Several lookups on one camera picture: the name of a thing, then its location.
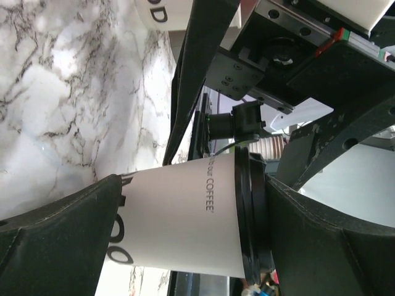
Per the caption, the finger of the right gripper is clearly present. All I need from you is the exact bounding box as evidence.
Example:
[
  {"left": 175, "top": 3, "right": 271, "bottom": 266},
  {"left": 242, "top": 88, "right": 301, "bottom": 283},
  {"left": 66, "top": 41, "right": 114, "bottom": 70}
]
[{"left": 162, "top": 0, "right": 240, "bottom": 166}]

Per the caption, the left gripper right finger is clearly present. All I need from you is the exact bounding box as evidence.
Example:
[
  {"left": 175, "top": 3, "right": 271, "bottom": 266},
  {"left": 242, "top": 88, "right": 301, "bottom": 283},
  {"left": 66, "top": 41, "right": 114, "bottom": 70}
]
[{"left": 266, "top": 178, "right": 394, "bottom": 295}]

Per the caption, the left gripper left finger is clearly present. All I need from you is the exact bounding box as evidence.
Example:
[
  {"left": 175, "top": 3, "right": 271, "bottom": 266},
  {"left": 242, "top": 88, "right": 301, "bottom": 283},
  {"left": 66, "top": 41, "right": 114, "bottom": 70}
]
[{"left": 1, "top": 175, "right": 122, "bottom": 295}]

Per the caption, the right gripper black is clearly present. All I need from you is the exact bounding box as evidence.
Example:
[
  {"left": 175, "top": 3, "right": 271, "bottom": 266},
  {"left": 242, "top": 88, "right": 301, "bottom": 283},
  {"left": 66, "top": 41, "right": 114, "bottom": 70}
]
[{"left": 205, "top": 1, "right": 394, "bottom": 191}]

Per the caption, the white paper cup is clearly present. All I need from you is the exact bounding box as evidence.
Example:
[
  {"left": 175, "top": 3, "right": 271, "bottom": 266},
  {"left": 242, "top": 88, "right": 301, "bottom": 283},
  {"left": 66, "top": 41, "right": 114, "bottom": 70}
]
[
  {"left": 107, "top": 154, "right": 244, "bottom": 278},
  {"left": 135, "top": 0, "right": 193, "bottom": 31}
]

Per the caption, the black coffee cup lid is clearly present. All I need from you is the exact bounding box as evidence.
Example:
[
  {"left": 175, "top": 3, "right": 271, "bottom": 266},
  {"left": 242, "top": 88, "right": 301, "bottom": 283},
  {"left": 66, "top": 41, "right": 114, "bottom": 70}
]
[{"left": 235, "top": 146, "right": 274, "bottom": 284}]

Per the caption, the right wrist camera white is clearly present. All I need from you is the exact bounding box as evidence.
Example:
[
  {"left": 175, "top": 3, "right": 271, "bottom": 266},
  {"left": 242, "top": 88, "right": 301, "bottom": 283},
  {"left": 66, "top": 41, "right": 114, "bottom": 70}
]
[{"left": 318, "top": 0, "right": 394, "bottom": 31}]

